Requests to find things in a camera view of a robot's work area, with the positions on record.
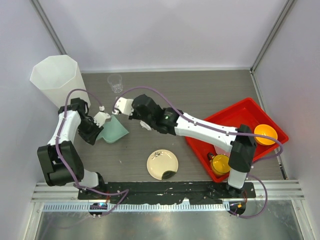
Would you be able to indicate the white translucent trash bin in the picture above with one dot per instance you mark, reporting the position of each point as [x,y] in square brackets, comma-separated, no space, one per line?
[56,76]

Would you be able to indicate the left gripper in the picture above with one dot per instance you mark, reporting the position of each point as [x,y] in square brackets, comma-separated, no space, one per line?
[91,137]

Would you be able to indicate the green dustpan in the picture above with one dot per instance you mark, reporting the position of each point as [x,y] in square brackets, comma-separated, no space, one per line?
[112,131]

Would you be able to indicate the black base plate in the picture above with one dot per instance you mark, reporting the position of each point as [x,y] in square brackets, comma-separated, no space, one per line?
[174,192]

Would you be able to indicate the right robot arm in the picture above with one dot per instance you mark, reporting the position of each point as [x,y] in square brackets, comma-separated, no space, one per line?
[237,141]

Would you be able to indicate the paper scrap back small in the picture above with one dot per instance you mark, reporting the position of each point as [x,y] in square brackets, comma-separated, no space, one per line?
[145,125]

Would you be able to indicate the cream round plate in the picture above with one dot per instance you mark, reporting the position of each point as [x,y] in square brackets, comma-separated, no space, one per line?
[162,164]

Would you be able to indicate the white cable duct strip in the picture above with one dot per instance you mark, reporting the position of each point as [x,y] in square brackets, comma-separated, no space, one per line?
[95,207]

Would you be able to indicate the orange bowl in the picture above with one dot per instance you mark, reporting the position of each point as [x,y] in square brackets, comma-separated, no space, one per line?
[265,130]

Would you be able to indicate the yellow cup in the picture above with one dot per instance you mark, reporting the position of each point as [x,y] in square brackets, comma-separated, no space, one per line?
[219,164]

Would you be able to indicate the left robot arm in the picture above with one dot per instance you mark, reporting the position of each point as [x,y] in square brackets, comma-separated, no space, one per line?
[59,160]

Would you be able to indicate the pink dotted plate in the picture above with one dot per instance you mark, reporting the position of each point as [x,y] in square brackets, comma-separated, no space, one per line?
[220,151]

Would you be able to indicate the clear plastic cup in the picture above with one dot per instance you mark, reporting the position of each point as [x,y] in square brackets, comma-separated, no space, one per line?
[115,81]

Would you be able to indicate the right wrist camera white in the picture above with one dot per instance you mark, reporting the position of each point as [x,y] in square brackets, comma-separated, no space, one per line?
[123,106]

